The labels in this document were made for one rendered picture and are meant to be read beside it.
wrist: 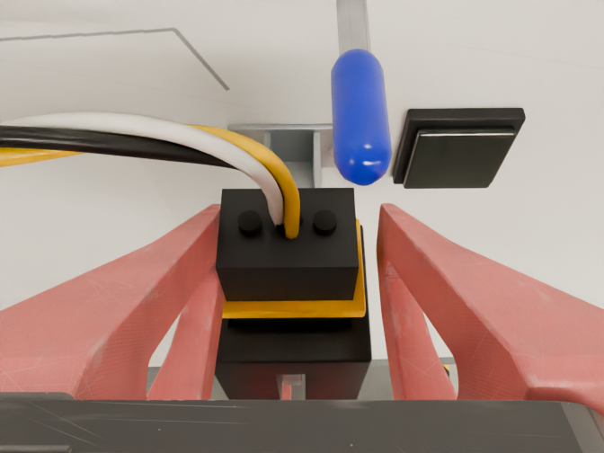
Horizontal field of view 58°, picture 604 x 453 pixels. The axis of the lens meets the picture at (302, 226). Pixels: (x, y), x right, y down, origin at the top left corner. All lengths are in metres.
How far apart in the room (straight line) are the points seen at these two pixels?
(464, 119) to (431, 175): 0.03
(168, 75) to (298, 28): 0.05
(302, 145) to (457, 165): 0.06
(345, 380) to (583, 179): 0.14
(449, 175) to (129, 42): 0.12
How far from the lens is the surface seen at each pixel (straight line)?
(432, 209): 0.25
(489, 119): 0.20
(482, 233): 0.28
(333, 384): 0.16
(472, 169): 0.21
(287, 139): 0.20
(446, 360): 0.49
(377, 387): 1.47
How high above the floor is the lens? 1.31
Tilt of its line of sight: 78 degrees down
